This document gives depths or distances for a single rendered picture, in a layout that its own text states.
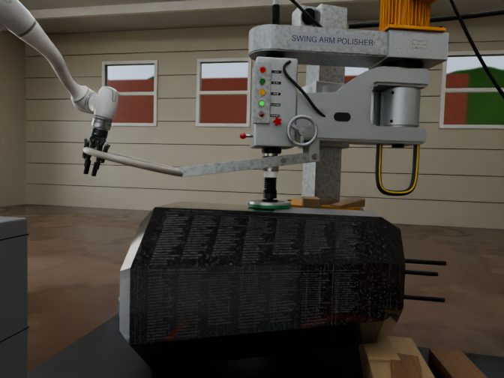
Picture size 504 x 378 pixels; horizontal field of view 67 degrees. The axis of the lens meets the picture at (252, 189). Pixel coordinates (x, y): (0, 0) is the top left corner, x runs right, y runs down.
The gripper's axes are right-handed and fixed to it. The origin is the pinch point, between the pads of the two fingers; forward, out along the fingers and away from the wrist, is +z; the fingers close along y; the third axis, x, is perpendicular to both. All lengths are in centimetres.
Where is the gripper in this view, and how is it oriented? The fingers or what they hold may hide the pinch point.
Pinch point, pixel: (91, 168)
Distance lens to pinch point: 205.9
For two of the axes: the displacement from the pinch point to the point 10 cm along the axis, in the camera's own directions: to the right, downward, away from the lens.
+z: -2.5, 9.7, 0.3
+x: 1.7, 0.1, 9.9
